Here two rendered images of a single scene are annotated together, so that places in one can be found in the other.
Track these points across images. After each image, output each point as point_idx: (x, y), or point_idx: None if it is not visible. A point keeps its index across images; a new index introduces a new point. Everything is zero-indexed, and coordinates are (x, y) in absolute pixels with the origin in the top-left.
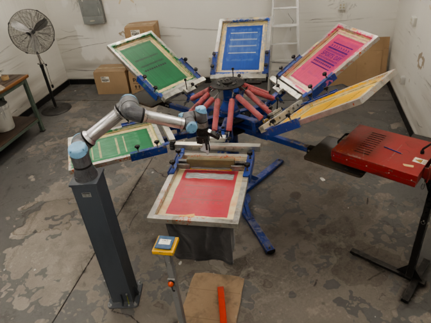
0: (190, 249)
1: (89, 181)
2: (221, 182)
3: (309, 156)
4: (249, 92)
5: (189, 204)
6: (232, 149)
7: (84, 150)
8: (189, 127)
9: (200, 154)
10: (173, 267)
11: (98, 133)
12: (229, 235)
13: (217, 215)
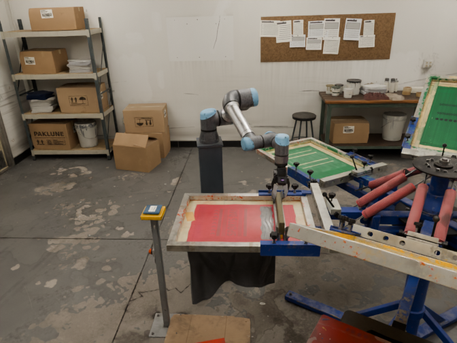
0: None
1: (200, 142)
2: (253, 231)
3: (351, 317)
4: (447, 194)
5: (210, 215)
6: (322, 226)
7: (205, 116)
8: (241, 141)
9: (305, 206)
10: (155, 239)
11: None
12: (190, 266)
13: (192, 234)
